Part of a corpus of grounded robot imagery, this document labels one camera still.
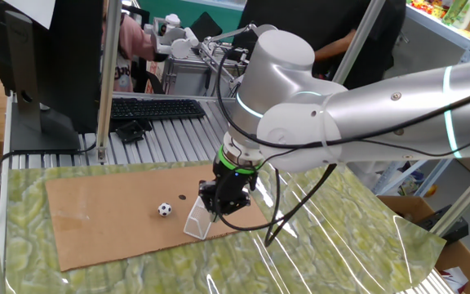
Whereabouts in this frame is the black monitor cable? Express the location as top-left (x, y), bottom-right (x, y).
top-left (0, 138), bottom-right (98, 197)

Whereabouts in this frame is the black keyboard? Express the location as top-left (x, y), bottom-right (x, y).
top-left (109, 97), bottom-right (207, 121)

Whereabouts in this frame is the grey metal case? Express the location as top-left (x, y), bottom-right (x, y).
top-left (162, 52), bottom-right (242, 99)

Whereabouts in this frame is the person in black shirt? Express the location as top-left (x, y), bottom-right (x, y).
top-left (233, 0), bottom-right (407, 89)

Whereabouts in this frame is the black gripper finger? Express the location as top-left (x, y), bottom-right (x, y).
top-left (222, 191), bottom-right (252, 216)
top-left (197, 180), bottom-right (224, 216)

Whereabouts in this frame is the small black bracket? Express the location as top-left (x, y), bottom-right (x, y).
top-left (114, 119), bottom-right (153, 145)

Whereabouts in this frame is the bare forearm of bystander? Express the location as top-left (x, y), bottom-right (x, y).
top-left (313, 29), bottom-right (361, 63)

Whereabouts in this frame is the white paper on monitor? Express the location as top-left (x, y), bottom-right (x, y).
top-left (1, 0), bottom-right (57, 30)

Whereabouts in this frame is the thick black camera cable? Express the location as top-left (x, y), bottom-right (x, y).
top-left (212, 163), bottom-right (339, 248)

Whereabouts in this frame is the white mesh toy goal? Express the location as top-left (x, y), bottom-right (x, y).
top-left (183, 194), bottom-right (216, 241)

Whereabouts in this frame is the green marble pattern mat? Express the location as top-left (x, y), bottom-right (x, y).
top-left (4, 159), bottom-right (447, 294)

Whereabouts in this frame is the brown cardboard sheet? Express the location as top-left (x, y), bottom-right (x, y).
top-left (44, 163), bottom-right (269, 273)

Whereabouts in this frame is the person in pink shirt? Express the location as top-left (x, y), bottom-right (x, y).
top-left (102, 0), bottom-right (166, 94)

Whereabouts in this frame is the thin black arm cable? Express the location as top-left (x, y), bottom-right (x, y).
top-left (215, 45), bottom-right (470, 150)

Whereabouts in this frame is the brown cardboard box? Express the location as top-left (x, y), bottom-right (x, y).
top-left (376, 194), bottom-right (470, 294)

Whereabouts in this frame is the black computer monitor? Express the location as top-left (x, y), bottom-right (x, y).
top-left (0, 0), bottom-right (104, 155)

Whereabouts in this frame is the white storage shelf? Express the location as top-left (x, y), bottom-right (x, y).
top-left (404, 0), bottom-right (470, 66)

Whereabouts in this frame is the green adapter ring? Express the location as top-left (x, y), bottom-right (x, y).
top-left (217, 145), bottom-right (263, 176)

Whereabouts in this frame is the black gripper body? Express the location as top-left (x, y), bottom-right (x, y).
top-left (212, 161), bottom-right (258, 194)

